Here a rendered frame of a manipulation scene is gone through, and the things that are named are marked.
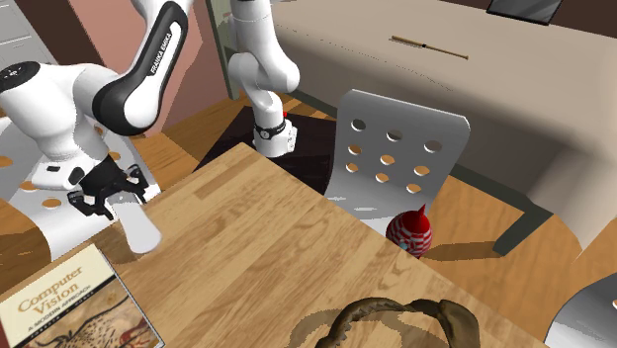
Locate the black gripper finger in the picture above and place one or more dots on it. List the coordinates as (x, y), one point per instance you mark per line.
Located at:
(138, 185)
(94, 205)

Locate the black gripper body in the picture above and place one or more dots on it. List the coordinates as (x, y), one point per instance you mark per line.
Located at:
(103, 177)

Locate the white oblong object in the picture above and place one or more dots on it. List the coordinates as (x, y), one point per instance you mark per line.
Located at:
(137, 229)

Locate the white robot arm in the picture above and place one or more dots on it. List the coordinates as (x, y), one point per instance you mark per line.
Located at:
(58, 103)

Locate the grey chair with round holes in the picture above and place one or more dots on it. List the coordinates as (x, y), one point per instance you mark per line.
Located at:
(58, 226)
(588, 313)
(400, 115)

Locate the beige book with cave painting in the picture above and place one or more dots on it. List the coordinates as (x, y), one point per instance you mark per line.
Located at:
(62, 299)

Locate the grey cabinet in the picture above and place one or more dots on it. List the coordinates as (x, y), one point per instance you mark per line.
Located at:
(17, 29)

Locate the dark robot stand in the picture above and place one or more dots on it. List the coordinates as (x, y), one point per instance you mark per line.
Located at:
(308, 154)

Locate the red white striped toy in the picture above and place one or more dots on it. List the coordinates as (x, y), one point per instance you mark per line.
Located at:
(409, 234)

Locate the brown thin stick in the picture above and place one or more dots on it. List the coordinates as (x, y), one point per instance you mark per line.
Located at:
(434, 48)

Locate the dark flat tablet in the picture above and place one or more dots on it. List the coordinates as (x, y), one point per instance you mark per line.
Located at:
(523, 8)

